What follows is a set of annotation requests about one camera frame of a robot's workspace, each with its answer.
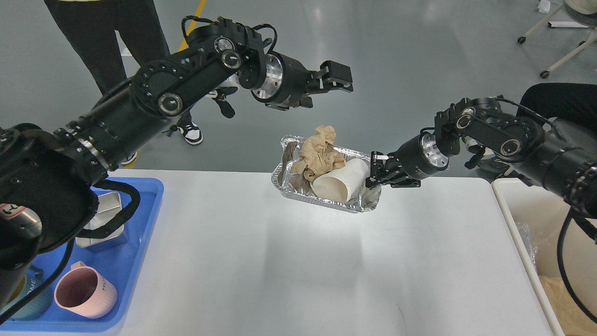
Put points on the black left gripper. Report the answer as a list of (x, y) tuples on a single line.
[(288, 84)]

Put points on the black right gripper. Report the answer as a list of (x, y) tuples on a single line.
[(417, 159)]

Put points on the white paper cup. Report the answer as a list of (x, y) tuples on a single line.
[(341, 184)]

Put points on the brown paper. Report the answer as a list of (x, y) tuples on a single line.
[(318, 155)]

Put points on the small stainless steel tray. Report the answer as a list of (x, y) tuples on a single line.
[(109, 205)]

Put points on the pink ribbed mug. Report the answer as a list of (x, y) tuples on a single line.
[(84, 291)]

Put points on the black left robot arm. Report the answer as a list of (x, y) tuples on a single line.
[(55, 185)]

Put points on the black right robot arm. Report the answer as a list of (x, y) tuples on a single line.
[(531, 145)]

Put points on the beige plastic bin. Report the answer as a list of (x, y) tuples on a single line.
[(535, 217)]

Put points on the person with grey shoes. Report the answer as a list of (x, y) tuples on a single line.
[(573, 102)]

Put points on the white wheeled chair base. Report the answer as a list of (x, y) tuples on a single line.
[(562, 34)]

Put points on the blue plastic tray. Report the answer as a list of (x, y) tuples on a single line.
[(119, 264)]

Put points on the teal yellow mug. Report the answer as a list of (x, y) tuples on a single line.
[(38, 305)]

